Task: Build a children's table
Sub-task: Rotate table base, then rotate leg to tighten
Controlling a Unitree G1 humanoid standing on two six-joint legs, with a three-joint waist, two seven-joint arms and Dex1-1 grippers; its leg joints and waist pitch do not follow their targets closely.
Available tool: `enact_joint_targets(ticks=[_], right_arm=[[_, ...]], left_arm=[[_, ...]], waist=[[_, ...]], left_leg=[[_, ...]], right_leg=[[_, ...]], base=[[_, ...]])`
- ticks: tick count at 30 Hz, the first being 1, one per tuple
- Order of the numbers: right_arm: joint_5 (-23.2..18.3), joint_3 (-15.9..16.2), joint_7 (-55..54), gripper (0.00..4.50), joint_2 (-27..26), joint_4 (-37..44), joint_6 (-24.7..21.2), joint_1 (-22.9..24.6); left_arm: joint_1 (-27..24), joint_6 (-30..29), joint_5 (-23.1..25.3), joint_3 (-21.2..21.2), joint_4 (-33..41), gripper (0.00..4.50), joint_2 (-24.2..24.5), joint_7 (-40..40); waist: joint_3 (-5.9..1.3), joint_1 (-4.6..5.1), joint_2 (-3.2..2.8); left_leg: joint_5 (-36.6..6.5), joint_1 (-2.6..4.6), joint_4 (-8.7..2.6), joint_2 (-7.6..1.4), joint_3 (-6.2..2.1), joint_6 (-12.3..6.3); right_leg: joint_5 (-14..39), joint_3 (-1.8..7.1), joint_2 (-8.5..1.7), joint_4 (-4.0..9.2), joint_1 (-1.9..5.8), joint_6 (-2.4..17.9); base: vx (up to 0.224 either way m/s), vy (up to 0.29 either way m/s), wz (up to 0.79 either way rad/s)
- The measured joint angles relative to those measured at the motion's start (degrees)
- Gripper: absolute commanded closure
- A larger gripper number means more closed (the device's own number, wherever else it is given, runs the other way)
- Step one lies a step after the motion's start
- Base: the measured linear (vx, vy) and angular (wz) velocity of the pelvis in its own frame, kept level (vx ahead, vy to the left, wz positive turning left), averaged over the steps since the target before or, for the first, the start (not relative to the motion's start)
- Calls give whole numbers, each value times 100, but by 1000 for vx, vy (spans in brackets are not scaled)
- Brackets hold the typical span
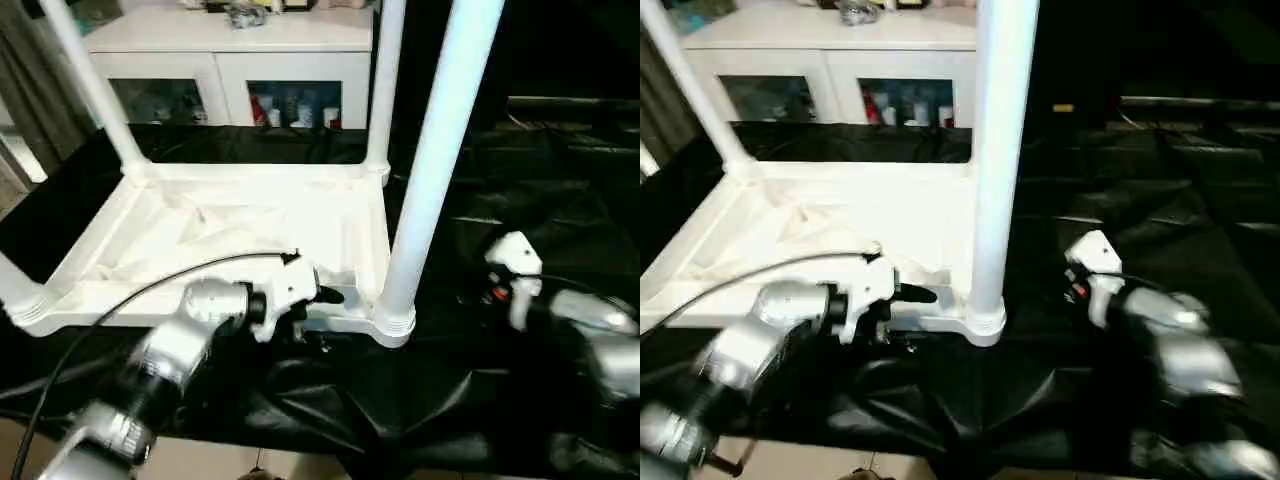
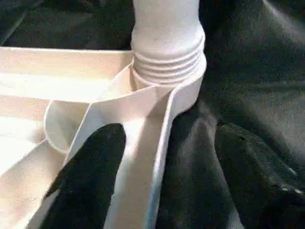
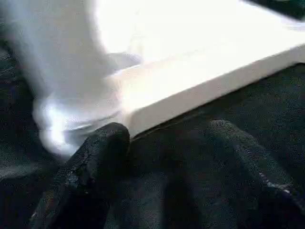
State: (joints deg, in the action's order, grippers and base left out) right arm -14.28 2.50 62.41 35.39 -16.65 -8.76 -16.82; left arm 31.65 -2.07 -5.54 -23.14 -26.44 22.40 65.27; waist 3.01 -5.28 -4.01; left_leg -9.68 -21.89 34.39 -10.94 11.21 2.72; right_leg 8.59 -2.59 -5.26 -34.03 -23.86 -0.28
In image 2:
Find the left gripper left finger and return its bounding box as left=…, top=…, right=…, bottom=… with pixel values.
left=43, top=123, right=128, bottom=229

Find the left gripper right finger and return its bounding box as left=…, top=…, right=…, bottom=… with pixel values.
left=215, top=123, right=305, bottom=229

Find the white plastic table top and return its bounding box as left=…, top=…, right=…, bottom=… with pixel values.
left=0, top=46, right=208, bottom=229

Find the white plastic table leg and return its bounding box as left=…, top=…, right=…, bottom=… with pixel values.
left=130, top=0, right=207, bottom=85

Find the black mat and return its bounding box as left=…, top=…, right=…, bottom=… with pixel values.
left=0, top=0, right=305, bottom=229

